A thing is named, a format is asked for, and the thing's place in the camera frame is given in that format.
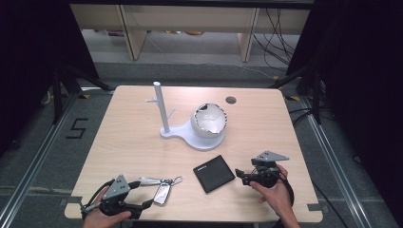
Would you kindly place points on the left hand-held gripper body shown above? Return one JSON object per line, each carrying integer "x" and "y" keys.
{"x": 116, "y": 189}

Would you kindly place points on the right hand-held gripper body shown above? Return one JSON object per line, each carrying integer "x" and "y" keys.
{"x": 266, "y": 177}

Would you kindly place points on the silver key bunch with fob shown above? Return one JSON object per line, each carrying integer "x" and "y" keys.
{"x": 162, "y": 193}

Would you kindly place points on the black square wallet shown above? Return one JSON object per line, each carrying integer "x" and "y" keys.
{"x": 214, "y": 174}

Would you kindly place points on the person's right hand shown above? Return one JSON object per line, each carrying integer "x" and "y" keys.
{"x": 278, "y": 194}

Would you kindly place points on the person's left hand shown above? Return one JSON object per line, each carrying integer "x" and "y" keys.
{"x": 96, "y": 219}

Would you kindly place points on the white bowl with silver inside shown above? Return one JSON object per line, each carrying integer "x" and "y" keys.
{"x": 209, "y": 123}

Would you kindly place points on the black metal stand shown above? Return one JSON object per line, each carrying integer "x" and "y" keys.
{"x": 57, "y": 95}
{"x": 315, "y": 95}

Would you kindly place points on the dark curtain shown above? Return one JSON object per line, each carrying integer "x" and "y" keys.
{"x": 34, "y": 63}
{"x": 358, "y": 79}

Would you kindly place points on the beige wooden desk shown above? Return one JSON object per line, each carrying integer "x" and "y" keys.
{"x": 190, "y": 19}

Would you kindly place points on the metal floor rail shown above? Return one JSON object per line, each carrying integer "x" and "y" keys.
{"x": 30, "y": 164}
{"x": 335, "y": 164}

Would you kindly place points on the white stand with post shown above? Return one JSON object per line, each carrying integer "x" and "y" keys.
{"x": 162, "y": 109}

